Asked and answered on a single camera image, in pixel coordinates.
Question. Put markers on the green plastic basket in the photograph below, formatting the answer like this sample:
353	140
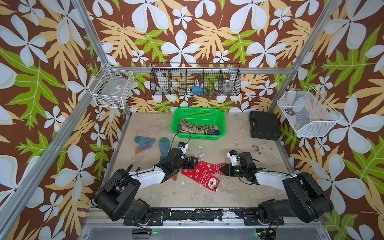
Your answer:
199	116

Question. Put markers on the white mesh basket right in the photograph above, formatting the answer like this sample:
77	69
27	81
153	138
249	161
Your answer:
308	113

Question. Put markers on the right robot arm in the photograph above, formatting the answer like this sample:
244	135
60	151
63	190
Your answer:
306	199

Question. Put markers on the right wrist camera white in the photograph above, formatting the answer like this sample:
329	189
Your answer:
234	158

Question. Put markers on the blue green orange sock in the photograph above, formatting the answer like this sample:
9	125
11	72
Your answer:
143	143
164	146

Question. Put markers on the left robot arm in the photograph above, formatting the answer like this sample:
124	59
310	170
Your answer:
117	197

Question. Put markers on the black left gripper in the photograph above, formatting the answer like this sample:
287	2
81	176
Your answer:
192	164

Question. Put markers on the brown argyle sock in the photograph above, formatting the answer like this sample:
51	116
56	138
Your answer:
185	125

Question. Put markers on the white wire basket left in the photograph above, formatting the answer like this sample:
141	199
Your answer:
111	87

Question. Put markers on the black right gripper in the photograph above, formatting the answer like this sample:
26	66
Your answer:
228	170

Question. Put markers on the black wire shelf basket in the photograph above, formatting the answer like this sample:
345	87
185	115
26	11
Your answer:
185	79

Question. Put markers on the red christmas sock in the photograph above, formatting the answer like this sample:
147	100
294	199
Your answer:
209	168
209	181

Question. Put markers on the black plastic tool case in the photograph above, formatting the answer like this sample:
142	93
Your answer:
264	126

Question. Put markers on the cream purple striped sock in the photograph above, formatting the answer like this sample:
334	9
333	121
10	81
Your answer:
213	132

